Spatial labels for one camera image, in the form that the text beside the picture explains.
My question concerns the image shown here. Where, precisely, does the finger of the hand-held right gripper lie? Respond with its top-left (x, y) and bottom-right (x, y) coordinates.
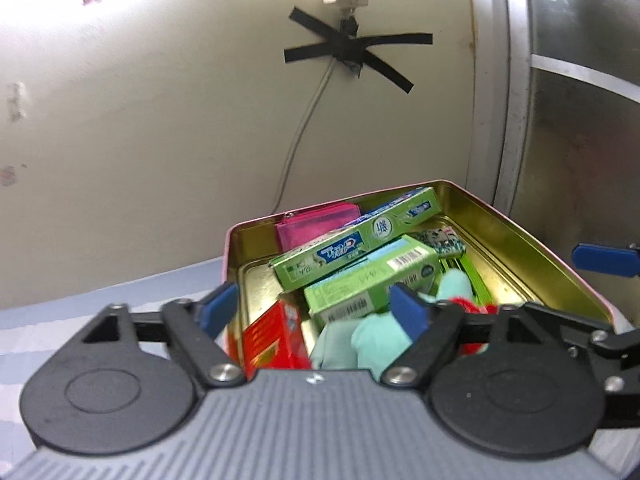
top-left (571, 242), bottom-right (640, 279)
top-left (522, 301), bottom-right (640, 431)

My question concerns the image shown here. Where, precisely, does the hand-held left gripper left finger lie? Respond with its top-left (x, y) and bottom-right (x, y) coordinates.
top-left (47, 281), bottom-right (249, 388)

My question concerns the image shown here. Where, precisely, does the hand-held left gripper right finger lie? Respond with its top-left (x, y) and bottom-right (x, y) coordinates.
top-left (382, 282), bottom-right (566, 388)

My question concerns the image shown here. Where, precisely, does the teal plush toy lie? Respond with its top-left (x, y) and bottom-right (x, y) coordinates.
top-left (310, 267), bottom-right (501, 382)

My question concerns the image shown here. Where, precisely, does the red box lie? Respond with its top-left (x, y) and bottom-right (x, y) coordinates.
top-left (227, 300), bottom-right (312, 382)

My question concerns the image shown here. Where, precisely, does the green snack packet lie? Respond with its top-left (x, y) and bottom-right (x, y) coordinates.
top-left (437, 252), bottom-right (494, 307)

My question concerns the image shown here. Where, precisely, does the gold metal tin box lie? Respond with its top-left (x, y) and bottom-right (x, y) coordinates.
top-left (220, 179), bottom-right (622, 377)

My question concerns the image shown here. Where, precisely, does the short green box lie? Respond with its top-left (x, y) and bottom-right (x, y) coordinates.
top-left (303, 234), bottom-right (442, 329)

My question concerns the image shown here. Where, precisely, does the small patterned packet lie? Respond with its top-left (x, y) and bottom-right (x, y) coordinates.
top-left (414, 227), bottom-right (466, 260)

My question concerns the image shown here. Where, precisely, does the long green toothpaste box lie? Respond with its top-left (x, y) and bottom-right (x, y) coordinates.
top-left (269, 186), bottom-right (442, 292)

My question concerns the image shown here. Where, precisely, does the pink pouch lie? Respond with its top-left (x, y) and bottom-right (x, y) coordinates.
top-left (276, 202), bottom-right (362, 254)

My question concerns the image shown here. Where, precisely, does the grey metal cabinet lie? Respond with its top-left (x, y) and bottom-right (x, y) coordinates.
top-left (464, 0), bottom-right (640, 332)

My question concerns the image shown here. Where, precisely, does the black tape cross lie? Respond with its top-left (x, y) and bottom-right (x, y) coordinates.
top-left (283, 6), bottom-right (434, 95)

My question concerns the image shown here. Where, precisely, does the white wall cable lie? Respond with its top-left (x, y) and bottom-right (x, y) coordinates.
top-left (271, 57), bottom-right (337, 217)

